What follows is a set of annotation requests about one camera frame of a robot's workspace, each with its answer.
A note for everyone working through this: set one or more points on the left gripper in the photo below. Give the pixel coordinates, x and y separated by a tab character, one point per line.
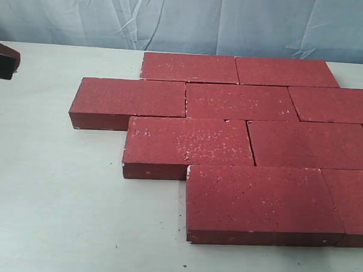
9	62

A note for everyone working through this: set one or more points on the red brick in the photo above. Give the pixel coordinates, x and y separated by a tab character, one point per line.
330	105
346	188
163	147
189	68
284	72
274	206
108	103

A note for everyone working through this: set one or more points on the red brick under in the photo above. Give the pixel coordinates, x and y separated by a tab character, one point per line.
239	102

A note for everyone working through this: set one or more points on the red brick second row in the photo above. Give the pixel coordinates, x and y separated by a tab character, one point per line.
307	144

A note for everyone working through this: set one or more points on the white backdrop cloth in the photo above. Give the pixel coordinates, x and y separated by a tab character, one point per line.
331	30

